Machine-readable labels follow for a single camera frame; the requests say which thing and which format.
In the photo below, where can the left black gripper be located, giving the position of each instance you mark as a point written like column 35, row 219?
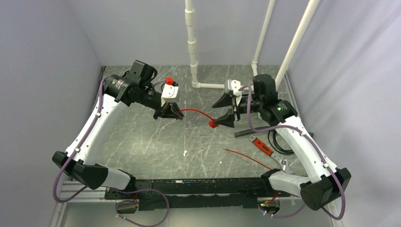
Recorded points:
column 171, row 108

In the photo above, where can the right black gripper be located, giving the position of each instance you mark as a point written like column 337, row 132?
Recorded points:
column 226, row 100

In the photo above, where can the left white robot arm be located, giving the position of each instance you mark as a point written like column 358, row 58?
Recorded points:
column 116, row 94

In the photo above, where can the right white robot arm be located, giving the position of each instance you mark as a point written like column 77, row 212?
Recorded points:
column 324, row 182

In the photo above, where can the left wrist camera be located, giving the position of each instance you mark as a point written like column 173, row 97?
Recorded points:
column 170, row 92

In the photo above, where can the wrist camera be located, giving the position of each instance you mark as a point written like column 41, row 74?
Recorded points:
column 231, row 88
column 170, row 92

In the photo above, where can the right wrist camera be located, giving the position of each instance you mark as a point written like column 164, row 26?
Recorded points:
column 231, row 88

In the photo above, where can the red handled tool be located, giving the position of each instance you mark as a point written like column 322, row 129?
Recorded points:
column 268, row 151

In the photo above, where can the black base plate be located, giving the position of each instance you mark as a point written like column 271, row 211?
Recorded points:
column 245, row 192

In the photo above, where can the white PVC pipe frame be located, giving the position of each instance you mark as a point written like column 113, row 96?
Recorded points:
column 245, row 32

